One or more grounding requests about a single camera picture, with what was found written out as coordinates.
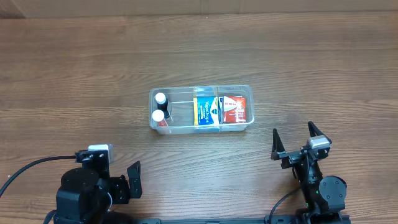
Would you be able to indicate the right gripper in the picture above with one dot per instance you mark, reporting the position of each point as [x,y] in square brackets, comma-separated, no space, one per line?
[298,153]

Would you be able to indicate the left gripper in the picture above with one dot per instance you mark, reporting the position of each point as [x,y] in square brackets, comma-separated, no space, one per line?
[123,189]

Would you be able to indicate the orange tube with white cap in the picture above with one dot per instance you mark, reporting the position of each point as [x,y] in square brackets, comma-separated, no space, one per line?
[158,117]

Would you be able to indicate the red medicine sachet box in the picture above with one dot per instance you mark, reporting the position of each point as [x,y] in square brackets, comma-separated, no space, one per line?
[234,109]

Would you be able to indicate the black bottle with white cap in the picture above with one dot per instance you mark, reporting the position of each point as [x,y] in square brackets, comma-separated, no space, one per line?
[162,103]

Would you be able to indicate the blue yellow cough drops box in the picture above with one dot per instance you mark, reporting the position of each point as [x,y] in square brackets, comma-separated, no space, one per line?
[206,110]

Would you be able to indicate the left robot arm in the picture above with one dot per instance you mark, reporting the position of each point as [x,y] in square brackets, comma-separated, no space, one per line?
[87,193]

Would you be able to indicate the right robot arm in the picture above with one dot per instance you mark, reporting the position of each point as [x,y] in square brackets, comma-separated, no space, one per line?
[324,196]

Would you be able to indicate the clear plastic container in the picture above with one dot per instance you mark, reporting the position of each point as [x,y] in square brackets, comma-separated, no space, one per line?
[181,120]

